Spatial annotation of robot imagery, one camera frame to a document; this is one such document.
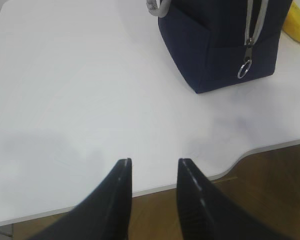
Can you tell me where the yellow banana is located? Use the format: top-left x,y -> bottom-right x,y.
282,1 -> 300,43

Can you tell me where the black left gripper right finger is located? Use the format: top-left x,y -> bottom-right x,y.
177,158 -> 288,240

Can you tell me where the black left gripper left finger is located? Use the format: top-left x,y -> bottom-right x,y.
31,158 -> 132,240

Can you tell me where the navy blue lunch bag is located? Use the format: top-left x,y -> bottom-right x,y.
146,0 -> 292,94

